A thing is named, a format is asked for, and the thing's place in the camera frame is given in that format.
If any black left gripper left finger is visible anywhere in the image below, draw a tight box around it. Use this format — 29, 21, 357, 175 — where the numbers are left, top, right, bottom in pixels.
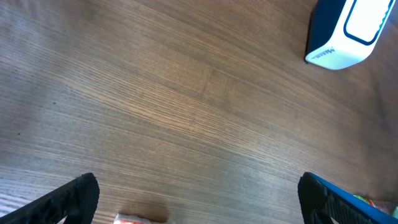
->
1, 173, 100, 224

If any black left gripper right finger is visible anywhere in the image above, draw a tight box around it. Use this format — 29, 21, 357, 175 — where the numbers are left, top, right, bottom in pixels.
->
298, 172, 397, 224

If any small red white packet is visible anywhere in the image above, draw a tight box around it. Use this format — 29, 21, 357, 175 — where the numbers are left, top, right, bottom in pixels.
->
113, 213, 175, 224

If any green snack bag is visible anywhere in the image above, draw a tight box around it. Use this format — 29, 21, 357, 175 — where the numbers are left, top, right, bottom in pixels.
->
354, 194, 397, 218

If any white barcode scanner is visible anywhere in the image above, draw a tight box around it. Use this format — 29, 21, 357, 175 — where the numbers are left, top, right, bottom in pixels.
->
305, 0, 396, 70

